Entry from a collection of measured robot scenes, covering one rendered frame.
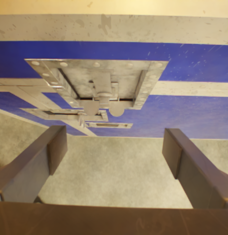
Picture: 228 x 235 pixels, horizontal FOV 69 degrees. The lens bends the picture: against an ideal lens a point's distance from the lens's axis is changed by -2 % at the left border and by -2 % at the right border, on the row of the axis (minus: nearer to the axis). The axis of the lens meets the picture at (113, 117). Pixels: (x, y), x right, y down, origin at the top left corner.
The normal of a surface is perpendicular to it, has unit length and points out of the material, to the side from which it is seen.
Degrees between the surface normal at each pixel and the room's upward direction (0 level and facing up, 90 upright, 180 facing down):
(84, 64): 90
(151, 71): 90
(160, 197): 0
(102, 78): 90
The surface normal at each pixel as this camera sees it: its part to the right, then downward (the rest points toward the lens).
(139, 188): -0.01, -0.19
